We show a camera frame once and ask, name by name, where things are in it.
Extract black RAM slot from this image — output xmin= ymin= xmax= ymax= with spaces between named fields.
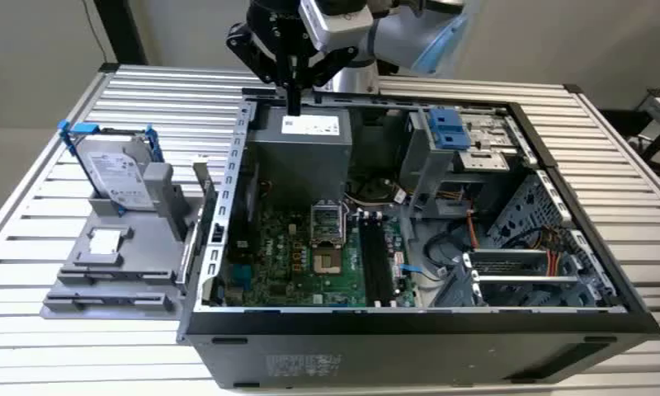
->
xmin=379 ymin=210 xmax=399 ymax=308
xmin=373 ymin=210 xmax=393 ymax=308
xmin=359 ymin=210 xmax=379 ymax=308
xmin=366 ymin=210 xmax=386 ymax=308

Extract hard disk in blue carrier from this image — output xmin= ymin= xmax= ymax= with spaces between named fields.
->
xmin=58 ymin=119 xmax=164 ymax=215

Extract graphics card with silver bracket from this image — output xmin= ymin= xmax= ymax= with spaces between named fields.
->
xmin=176 ymin=161 xmax=223 ymax=295

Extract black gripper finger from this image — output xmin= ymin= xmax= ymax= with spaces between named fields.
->
xmin=292 ymin=46 xmax=361 ymax=117
xmin=224 ymin=22 xmax=295 ymax=117

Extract grey power supply unit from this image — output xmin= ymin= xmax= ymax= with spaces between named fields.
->
xmin=246 ymin=105 xmax=355 ymax=215

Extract black open PC case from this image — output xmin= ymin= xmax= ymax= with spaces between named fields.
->
xmin=175 ymin=87 xmax=660 ymax=391

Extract black upright post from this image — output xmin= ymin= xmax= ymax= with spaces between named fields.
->
xmin=92 ymin=0 xmax=148 ymax=65

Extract red yellow power wires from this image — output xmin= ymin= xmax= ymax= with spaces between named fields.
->
xmin=531 ymin=224 xmax=567 ymax=278

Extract orange power wire bundle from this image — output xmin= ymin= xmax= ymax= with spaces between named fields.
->
xmin=438 ymin=186 xmax=467 ymax=206

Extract silver CPU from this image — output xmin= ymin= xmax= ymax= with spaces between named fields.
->
xmin=87 ymin=230 xmax=122 ymax=253

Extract CPU socket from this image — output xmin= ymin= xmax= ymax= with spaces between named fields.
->
xmin=310 ymin=243 xmax=347 ymax=278

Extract green motherboard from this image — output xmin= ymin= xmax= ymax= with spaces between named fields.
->
xmin=223 ymin=197 xmax=419 ymax=309

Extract metal socket cover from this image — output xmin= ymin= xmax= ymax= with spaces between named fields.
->
xmin=311 ymin=200 xmax=347 ymax=245

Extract black looped wire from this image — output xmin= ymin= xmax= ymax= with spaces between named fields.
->
xmin=422 ymin=230 xmax=469 ymax=271

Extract grey parts rack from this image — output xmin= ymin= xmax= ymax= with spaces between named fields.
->
xmin=42 ymin=163 xmax=211 ymax=321

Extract silver disk bay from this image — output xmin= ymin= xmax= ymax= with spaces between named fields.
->
xmin=401 ymin=106 xmax=535 ymax=215

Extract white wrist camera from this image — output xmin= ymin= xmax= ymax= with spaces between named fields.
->
xmin=299 ymin=0 xmax=375 ymax=49

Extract blue disk carrier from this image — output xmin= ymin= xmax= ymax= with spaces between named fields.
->
xmin=426 ymin=107 xmax=470 ymax=152

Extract black cooler fan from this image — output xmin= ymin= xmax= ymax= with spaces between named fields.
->
xmin=346 ymin=172 xmax=405 ymax=204

